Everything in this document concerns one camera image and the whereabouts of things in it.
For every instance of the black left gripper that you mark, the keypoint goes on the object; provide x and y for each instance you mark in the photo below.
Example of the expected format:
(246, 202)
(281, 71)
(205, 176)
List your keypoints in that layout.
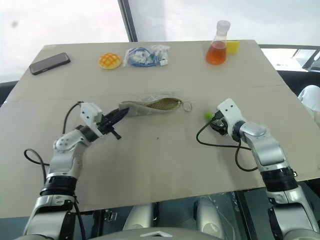
(103, 128)

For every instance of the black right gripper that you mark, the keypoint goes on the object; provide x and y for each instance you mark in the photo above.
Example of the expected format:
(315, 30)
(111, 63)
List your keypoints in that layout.
(225, 131)

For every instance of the small green ball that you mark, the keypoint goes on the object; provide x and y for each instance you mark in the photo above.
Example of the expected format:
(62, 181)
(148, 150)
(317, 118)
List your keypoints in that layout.
(208, 116)

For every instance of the grey plaid pouch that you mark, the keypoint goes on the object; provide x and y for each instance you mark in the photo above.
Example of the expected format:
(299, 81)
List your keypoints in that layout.
(140, 108)

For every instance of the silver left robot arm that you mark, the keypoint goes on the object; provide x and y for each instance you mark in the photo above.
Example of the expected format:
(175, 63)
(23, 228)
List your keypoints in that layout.
(65, 145)

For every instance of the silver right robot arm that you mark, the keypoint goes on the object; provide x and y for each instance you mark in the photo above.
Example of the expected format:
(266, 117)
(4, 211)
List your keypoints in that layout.
(265, 150)

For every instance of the yellow pineapple bun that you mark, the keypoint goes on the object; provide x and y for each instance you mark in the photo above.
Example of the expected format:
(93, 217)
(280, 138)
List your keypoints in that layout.
(109, 60)

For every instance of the glass flask with orange liquid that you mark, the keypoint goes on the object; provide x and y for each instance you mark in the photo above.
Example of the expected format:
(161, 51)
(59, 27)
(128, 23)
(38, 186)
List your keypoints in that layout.
(216, 56)

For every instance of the yellow sponge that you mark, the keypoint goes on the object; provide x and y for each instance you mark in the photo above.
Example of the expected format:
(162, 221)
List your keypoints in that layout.
(233, 47)

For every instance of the black smartphone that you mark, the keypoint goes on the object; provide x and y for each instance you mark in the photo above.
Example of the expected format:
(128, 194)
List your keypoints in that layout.
(50, 63)

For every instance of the white garment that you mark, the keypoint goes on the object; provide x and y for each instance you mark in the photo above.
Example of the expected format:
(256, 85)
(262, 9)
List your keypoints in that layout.
(310, 98)

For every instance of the silver right robot leg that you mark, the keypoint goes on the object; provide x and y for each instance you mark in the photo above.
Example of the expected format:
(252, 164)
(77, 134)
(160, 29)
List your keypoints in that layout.
(215, 217)

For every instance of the silver robot leg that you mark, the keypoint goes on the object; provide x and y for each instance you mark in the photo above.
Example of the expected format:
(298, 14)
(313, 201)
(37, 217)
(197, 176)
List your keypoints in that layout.
(215, 217)
(140, 220)

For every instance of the silver left robot leg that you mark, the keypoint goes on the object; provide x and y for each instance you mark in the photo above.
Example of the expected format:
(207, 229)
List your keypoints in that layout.
(140, 220)

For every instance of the silver robot torso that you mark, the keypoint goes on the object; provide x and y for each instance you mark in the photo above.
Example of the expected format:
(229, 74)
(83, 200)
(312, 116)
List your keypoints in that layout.
(155, 236)

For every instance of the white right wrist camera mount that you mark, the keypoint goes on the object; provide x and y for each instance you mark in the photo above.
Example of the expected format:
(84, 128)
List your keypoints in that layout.
(231, 110)

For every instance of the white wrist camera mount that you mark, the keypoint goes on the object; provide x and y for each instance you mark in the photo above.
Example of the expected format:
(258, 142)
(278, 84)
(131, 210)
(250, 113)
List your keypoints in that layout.
(88, 112)
(231, 110)

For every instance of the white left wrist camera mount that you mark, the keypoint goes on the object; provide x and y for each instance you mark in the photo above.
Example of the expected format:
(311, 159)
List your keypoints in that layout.
(88, 112)

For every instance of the dark window frame post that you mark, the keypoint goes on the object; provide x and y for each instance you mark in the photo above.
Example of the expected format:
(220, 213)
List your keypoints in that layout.
(128, 21)

